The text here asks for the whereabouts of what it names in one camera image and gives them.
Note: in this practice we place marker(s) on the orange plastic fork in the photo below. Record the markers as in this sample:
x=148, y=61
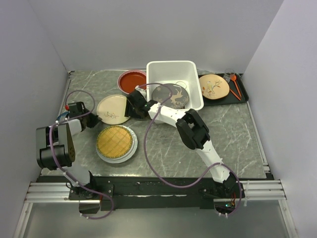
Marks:
x=235, y=95

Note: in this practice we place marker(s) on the blue white small bowl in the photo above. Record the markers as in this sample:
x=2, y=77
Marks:
x=62, y=116

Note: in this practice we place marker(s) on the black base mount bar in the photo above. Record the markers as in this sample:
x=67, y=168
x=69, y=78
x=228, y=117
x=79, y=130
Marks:
x=147, y=192

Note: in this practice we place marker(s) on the black tray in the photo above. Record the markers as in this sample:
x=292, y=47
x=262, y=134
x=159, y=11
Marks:
x=229, y=99

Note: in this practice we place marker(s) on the white plastic bin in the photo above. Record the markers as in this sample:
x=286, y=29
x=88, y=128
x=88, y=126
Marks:
x=180, y=72

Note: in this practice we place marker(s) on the cream floral plate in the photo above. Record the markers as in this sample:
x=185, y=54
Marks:
x=111, y=110

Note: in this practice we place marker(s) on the red round plate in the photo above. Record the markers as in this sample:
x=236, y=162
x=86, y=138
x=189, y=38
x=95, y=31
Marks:
x=128, y=80

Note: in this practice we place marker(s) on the round bamboo mat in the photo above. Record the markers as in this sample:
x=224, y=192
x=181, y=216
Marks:
x=114, y=142

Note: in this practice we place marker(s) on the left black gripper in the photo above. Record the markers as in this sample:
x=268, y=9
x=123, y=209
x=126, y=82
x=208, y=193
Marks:
x=95, y=119

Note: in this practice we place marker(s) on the clear plastic cup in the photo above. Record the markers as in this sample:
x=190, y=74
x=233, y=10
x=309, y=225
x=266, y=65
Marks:
x=228, y=74

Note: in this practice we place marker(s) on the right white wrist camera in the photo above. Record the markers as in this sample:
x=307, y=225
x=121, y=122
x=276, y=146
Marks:
x=141, y=90

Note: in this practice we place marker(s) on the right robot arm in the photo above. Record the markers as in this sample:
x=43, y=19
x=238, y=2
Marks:
x=194, y=134

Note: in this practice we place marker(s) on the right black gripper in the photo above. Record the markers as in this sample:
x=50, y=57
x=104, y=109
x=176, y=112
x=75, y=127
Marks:
x=129, y=110

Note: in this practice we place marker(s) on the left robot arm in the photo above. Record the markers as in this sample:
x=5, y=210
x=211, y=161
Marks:
x=55, y=148

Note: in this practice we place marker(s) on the grey deer pattern plate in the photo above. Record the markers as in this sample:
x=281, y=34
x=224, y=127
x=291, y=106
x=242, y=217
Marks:
x=171, y=95

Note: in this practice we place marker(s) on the beige bird pattern plate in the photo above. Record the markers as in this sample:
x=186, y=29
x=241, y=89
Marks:
x=213, y=87

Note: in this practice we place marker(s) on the orange plastic spoon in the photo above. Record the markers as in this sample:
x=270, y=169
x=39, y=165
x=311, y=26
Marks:
x=234, y=78

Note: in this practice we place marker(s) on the aluminium rail frame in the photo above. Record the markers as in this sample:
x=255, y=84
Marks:
x=255, y=190

